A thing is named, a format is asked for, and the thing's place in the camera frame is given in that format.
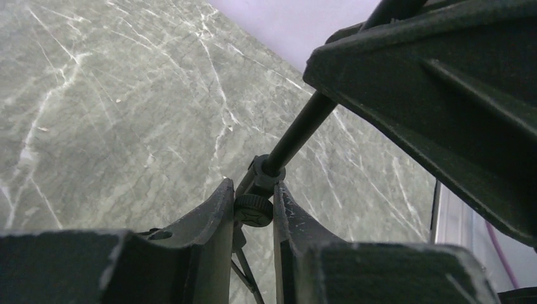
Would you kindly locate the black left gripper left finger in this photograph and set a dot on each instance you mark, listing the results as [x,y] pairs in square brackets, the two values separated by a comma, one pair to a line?
[188,261]

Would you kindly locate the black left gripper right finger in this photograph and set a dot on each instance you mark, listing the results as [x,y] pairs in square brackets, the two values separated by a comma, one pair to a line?
[313,265]

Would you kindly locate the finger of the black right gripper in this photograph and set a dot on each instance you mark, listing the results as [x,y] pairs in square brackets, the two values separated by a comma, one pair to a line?
[455,88]

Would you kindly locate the black tripod shock-mount stand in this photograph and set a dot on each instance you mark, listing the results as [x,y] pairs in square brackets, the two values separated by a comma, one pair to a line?
[252,205]

